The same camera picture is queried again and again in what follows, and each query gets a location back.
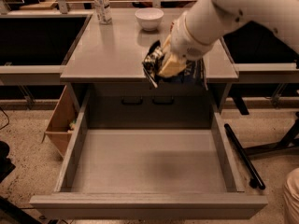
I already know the left black drawer handle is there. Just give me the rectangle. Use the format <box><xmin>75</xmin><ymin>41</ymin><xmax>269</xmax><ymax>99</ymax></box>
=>
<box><xmin>121</xmin><ymin>96</ymin><xmax>143</xmax><ymax>105</ymax></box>

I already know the grey drawer cabinet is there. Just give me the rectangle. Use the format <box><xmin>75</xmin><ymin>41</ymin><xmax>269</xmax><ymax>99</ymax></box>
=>
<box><xmin>61</xmin><ymin>8</ymin><xmax>236</xmax><ymax>129</ymax></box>

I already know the blue chip bag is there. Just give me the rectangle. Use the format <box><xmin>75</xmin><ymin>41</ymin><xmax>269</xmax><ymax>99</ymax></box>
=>
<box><xmin>142</xmin><ymin>38</ymin><xmax>207</xmax><ymax>90</ymax></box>

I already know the black tube on floor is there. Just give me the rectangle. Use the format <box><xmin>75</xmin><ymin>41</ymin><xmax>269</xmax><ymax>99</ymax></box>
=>
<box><xmin>224</xmin><ymin>123</ymin><xmax>265</xmax><ymax>190</ymax></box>

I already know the black stand leg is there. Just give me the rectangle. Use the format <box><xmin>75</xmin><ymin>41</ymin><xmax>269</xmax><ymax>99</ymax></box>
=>
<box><xmin>245</xmin><ymin>112</ymin><xmax>299</xmax><ymax>155</ymax></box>

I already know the cardboard box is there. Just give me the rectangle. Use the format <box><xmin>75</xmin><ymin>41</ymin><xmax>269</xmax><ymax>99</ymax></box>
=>
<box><xmin>45</xmin><ymin>87</ymin><xmax>78</xmax><ymax>157</ymax></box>

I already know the right black drawer handle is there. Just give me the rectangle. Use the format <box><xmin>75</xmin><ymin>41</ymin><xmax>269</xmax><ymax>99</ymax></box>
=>
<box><xmin>152</xmin><ymin>96</ymin><xmax>175</xmax><ymax>105</ymax></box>

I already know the clear plastic water bottle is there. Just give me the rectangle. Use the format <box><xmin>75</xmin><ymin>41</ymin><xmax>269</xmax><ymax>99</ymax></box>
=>
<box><xmin>94</xmin><ymin>0</ymin><xmax>112</xmax><ymax>24</ymax></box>

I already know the open grey top drawer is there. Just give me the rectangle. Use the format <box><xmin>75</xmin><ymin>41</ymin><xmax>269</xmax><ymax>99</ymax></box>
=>
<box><xmin>30</xmin><ymin>91</ymin><xmax>267</xmax><ymax>219</ymax></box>

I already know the white ceramic bowl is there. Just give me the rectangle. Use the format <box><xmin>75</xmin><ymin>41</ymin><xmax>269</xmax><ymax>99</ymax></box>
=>
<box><xmin>135</xmin><ymin>7</ymin><xmax>164</xmax><ymax>31</ymax></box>

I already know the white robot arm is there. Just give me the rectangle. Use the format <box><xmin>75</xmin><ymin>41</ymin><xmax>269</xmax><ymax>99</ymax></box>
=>
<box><xmin>158</xmin><ymin>0</ymin><xmax>299</xmax><ymax>77</ymax></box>

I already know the black drawer handle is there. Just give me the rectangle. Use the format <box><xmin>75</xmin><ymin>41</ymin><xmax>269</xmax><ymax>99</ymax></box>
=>
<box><xmin>121</xmin><ymin>96</ymin><xmax>143</xmax><ymax>105</ymax></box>
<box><xmin>152</xmin><ymin>96</ymin><xmax>175</xmax><ymax>105</ymax></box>

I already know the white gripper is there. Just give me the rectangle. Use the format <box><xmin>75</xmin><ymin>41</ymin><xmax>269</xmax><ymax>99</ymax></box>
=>
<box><xmin>158</xmin><ymin>11</ymin><xmax>213</xmax><ymax>77</ymax></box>

